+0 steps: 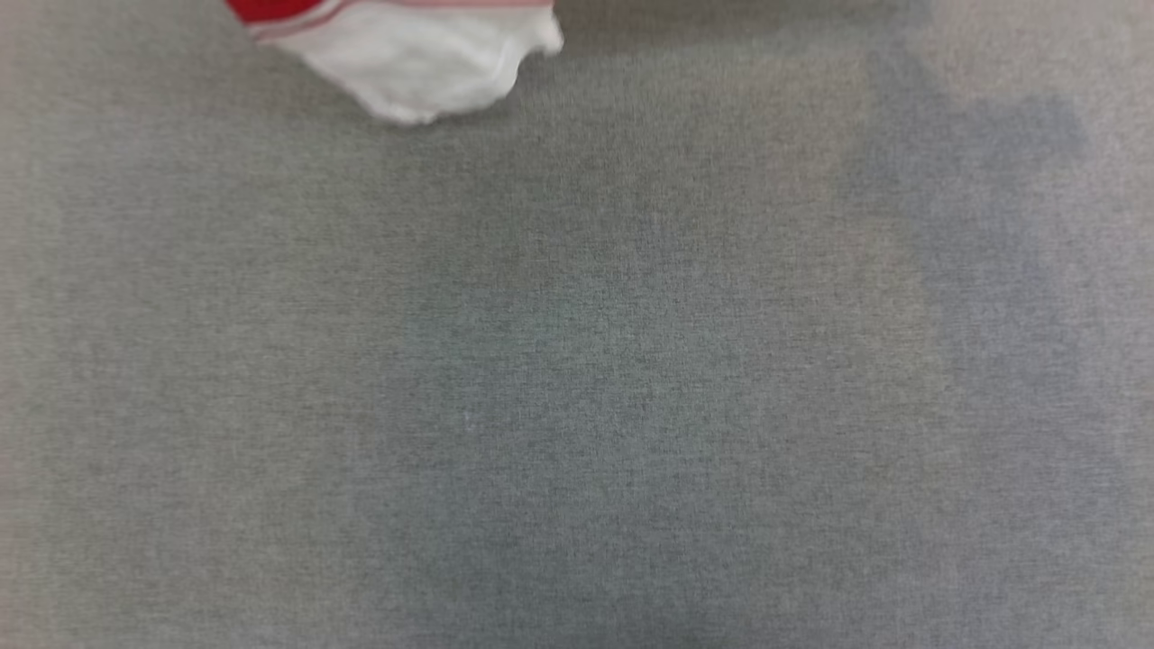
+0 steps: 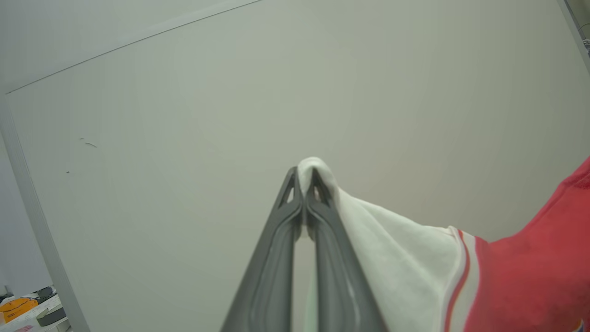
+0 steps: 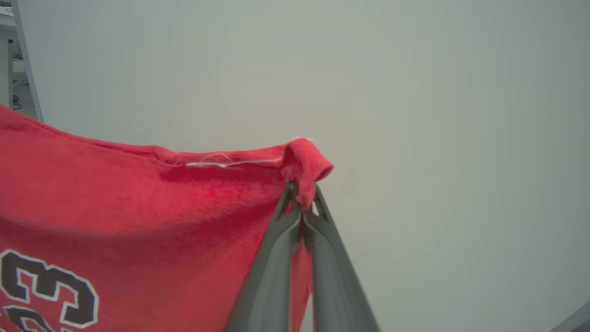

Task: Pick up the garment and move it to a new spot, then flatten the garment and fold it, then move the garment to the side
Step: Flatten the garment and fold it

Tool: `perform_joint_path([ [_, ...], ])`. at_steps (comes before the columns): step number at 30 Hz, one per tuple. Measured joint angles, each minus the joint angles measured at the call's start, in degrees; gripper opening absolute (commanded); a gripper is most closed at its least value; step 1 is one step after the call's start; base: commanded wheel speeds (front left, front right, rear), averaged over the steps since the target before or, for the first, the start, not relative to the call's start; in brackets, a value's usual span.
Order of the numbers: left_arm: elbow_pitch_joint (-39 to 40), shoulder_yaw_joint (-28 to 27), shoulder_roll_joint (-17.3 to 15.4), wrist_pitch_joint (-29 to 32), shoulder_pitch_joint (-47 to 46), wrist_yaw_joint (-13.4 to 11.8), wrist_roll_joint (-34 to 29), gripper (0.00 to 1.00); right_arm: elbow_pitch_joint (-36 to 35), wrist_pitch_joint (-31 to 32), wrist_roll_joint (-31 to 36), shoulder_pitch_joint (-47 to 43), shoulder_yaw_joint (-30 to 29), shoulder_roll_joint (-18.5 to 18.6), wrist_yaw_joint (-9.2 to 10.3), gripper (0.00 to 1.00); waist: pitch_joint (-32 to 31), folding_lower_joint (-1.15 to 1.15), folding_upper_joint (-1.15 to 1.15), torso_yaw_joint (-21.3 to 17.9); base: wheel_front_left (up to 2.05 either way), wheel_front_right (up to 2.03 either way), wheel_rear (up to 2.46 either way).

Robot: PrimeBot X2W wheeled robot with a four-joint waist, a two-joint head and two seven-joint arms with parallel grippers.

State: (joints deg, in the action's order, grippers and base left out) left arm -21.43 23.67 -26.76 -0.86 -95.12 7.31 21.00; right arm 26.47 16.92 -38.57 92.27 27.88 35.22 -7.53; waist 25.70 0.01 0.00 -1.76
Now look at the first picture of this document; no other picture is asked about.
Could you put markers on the red and white jersey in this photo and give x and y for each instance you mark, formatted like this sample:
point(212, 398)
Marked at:
point(415, 63)

